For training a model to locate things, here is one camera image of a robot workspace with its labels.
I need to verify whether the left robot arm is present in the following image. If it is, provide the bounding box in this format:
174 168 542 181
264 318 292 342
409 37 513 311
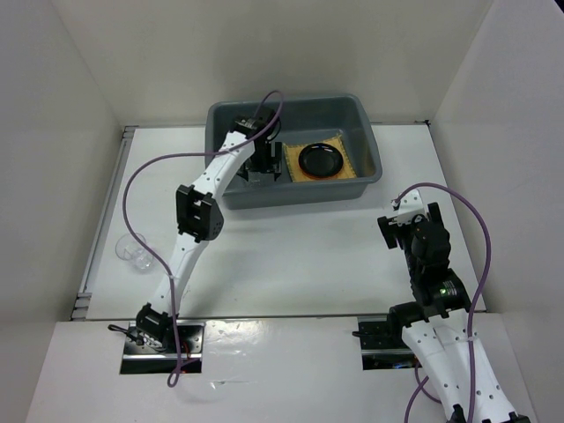
136 104 282 353

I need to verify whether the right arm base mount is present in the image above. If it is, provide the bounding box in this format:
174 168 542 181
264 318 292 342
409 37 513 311
352 315 418 371

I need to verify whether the orange round plate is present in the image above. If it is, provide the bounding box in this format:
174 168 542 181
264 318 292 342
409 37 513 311
303 173 342 181

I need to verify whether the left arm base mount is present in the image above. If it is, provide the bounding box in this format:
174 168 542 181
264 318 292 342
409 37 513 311
108 323 204 375

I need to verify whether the woven bamboo mat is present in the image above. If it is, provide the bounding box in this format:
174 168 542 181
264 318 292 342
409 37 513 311
283 134 357 182

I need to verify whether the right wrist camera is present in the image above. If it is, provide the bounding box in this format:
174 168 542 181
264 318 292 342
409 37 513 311
391 189 425 226

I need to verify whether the clear glass dish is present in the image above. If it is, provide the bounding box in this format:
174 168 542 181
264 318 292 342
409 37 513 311
247 171 274 189

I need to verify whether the grey plastic bin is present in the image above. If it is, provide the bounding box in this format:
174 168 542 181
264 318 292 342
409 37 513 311
222 94 382 210

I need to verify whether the black round plate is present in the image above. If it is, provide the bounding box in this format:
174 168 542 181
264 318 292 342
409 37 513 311
298 143 345 176

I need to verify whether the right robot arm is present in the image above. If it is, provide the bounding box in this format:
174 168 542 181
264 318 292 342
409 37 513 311
377 190 529 422

